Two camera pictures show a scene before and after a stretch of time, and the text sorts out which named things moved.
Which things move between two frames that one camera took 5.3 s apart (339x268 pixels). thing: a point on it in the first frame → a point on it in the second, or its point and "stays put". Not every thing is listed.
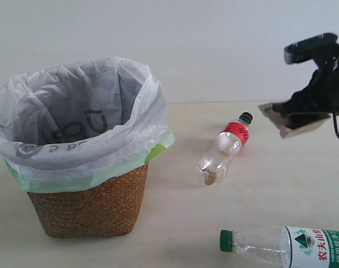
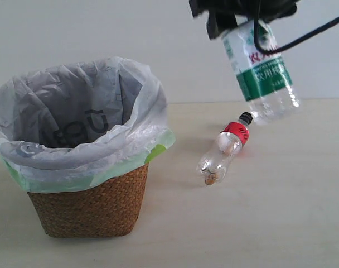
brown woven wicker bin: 110,207 stays put
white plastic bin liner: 69,124 stays put
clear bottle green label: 290,247 → 264,79
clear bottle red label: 213,166 stays put
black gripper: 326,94 → 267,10
